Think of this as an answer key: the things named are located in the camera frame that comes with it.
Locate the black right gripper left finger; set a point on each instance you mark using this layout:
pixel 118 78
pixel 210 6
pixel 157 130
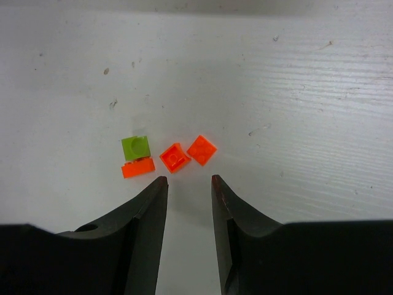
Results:
pixel 118 253

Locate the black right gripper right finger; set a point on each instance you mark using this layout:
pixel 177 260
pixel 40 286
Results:
pixel 258 255

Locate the orange small brick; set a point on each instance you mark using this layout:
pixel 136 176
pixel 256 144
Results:
pixel 174 158
pixel 201 150
pixel 138 167

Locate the lime green arch brick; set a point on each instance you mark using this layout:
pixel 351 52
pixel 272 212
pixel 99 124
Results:
pixel 135 147

